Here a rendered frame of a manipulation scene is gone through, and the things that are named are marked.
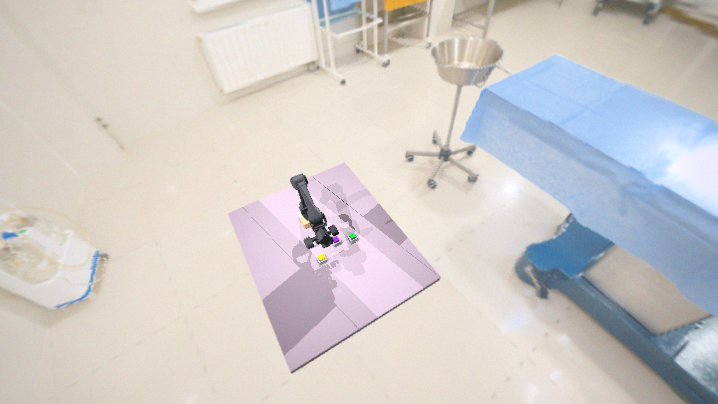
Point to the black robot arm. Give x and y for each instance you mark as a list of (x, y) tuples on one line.
[(310, 212)]

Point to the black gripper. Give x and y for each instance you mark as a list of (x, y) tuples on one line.
[(309, 241)]

